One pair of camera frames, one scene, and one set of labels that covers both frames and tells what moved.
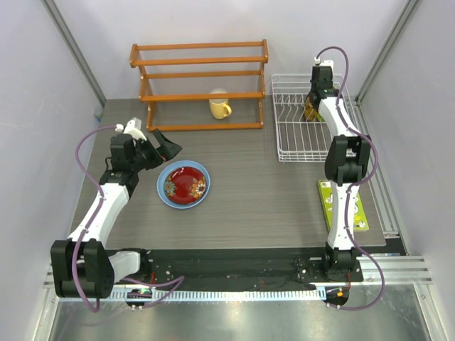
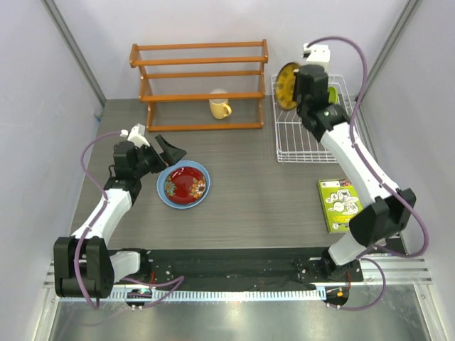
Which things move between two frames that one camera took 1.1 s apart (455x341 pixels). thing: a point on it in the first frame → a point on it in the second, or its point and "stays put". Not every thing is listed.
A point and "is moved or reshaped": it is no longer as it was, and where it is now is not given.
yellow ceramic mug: x=220 y=108 stays put
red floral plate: x=185 y=185 stays put
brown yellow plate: x=309 y=111 is moved or reshaped
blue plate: x=183 y=184 stays put
